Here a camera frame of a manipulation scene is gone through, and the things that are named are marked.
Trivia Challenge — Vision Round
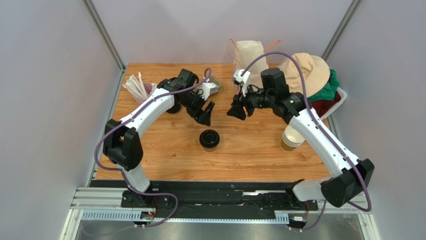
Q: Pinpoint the green cloth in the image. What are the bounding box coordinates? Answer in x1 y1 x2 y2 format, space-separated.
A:
307 67 340 102

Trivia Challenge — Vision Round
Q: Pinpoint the pink cup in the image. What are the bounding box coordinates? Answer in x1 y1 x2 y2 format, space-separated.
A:
133 82 157 106

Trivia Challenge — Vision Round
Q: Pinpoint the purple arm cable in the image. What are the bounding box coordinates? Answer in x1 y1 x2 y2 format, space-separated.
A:
240 51 373 232
93 67 213 229

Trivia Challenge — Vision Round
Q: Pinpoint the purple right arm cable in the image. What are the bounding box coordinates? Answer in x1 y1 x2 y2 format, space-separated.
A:
240 51 373 232

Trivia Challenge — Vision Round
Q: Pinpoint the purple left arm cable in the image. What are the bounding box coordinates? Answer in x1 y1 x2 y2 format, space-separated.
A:
93 67 213 229

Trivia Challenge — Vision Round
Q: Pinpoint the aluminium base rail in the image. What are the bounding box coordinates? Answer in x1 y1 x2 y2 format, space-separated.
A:
60 180 380 240

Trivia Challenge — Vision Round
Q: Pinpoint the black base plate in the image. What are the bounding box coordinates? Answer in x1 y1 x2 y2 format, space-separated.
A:
89 180 320 220

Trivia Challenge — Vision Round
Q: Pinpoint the beige bucket hat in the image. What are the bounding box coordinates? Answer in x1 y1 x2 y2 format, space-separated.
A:
278 52 330 97

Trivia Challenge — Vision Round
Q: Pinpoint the dark red cloth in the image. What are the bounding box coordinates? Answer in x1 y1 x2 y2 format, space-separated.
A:
311 92 342 119

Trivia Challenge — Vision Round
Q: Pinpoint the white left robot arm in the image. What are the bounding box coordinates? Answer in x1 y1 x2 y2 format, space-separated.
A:
96 68 219 202

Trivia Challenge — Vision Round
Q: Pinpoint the white paper takeout bag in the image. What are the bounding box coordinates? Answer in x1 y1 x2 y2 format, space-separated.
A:
226 38 281 88

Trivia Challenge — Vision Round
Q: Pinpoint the white plastic basket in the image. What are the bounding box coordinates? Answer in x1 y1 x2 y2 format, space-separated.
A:
320 87 348 120

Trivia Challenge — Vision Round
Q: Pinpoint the stack of paper cups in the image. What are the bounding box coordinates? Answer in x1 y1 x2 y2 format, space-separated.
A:
280 125 305 152

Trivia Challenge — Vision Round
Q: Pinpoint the single paper coffee cup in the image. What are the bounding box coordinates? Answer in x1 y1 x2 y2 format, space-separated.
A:
203 146 217 153

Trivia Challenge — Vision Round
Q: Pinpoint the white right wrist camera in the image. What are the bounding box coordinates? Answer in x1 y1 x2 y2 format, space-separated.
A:
231 69 251 97

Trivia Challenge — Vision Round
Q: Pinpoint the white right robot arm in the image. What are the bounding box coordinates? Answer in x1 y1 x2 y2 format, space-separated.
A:
227 67 375 208

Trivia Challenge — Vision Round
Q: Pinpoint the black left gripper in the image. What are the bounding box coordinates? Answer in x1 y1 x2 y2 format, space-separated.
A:
178 90 215 127

